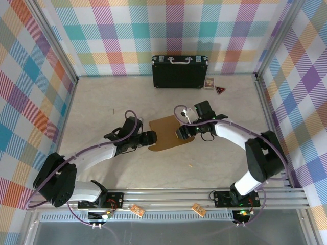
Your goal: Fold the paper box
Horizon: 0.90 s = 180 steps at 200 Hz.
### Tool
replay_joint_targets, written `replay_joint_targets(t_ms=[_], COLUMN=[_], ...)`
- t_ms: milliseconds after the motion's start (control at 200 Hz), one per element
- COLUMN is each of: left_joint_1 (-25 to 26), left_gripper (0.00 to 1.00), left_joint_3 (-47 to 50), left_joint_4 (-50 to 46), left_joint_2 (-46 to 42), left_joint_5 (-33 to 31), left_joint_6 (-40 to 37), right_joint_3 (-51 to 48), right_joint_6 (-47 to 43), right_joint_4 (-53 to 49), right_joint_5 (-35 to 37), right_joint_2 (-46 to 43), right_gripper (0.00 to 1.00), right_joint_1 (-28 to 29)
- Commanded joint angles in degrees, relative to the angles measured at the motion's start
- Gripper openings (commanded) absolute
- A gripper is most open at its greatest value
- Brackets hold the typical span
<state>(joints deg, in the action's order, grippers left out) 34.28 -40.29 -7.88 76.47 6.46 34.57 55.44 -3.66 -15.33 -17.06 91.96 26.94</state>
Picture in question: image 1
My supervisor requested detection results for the aluminium frame rail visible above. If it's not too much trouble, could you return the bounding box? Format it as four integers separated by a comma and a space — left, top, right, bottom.
27, 187, 311, 212

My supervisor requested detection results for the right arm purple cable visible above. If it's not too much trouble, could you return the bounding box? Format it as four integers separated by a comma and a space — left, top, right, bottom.
173, 104, 289, 228

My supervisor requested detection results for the right black connector board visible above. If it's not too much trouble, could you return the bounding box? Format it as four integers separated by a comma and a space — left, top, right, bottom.
232, 209, 252, 223

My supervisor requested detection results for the black connector board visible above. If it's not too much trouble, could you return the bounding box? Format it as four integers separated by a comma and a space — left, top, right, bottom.
232, 209, 252, 223
88, 210, 114, 222

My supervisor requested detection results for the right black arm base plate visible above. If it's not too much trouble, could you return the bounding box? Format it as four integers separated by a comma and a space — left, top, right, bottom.
213, 190, 261, 208

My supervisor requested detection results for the aluminium frame post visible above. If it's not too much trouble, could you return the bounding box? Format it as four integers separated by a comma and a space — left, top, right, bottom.
255, 0, 306, 80
24, 0, 79, 84

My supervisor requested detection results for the slotted grey cable duct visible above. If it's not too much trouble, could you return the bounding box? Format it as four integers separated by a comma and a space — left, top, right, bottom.
39, 213, 236, 222

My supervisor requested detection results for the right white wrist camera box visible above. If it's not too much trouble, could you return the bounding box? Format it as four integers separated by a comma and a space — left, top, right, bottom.
181, 107, 193, 124

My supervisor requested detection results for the left aluminium frame post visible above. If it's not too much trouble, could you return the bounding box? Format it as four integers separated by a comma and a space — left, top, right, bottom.
24, 0, 79, 84

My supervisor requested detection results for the orange printed tag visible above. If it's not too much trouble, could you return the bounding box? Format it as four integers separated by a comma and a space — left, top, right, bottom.
130, 205, 146, 217
191, 203, 207, 217

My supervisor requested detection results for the black briefcase with white handle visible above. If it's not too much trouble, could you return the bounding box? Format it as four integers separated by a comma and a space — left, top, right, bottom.
151, 55, 209, 89

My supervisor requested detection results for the right aluminium frame post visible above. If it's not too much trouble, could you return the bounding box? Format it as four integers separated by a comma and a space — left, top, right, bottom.
255, 0, 306, 80

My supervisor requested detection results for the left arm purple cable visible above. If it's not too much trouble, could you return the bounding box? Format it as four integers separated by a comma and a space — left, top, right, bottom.
25, 109, 144, 229

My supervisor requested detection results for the brown cardboard box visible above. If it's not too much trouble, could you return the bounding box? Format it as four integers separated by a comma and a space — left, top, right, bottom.
148, 114, 196, 153

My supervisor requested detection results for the right aluminium side rail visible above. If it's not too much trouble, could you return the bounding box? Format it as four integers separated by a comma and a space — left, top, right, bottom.
254, 73, 294, 188

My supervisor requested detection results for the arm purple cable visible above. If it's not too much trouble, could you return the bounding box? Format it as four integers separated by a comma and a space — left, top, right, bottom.
173, 104, 289, 228
25, 109, 144, 229

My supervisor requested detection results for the left black connector board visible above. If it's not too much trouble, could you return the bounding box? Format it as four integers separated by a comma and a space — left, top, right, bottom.
88, 210, 114, 222

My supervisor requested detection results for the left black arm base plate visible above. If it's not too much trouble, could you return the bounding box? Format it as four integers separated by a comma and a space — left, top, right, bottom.
77, 191, 125, 210

